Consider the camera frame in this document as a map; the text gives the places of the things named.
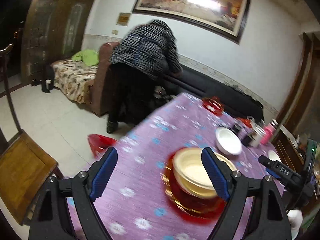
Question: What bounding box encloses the person in patterned jacket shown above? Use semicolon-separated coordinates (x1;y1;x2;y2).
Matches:
107;20;183;134

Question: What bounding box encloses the white paper bowl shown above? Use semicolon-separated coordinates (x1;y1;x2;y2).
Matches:
268;150;281;163

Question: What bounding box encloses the white plastic jar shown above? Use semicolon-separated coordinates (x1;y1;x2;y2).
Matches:
249;124;266;147

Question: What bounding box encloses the cream ribbed bowl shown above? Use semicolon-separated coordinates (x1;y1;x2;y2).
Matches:
171;146;238;199

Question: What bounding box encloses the red plastic bag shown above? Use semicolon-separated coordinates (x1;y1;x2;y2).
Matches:
237;118;252;128

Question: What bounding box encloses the wooden chair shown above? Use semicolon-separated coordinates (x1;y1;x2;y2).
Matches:
1;43;64;225

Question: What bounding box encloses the wooden side cabinet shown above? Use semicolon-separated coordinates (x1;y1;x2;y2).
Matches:
273;125;319;231

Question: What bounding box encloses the large red glass plate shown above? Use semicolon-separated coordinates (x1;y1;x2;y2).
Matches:
161;148;226;224

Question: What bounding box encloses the small red plate far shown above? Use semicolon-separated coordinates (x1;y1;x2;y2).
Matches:
202;96;224;116

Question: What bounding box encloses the black bag on floor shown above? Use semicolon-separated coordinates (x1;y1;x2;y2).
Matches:
41;65;55;93

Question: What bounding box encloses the dark jar with cork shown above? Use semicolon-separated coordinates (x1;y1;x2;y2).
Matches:
241;130;255;147

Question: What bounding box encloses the floral covered armchair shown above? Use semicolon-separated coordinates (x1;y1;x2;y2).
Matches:
50;42;119;116

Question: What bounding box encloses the framed horse painting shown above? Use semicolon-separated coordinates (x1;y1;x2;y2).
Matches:
132;0;251;43

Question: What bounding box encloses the red dustpan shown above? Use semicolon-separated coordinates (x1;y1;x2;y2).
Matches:
87;134;117;158

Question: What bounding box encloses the pink thermos bottle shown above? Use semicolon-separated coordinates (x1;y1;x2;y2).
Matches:
260;119;278;145

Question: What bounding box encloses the green cloth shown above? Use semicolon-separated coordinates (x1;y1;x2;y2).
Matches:
71;49;99;66

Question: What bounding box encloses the black leather sofa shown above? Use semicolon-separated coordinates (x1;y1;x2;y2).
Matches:
160;66;264;122

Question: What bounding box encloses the purple floral tablecloth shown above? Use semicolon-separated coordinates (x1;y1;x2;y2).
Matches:
94;93;274;239

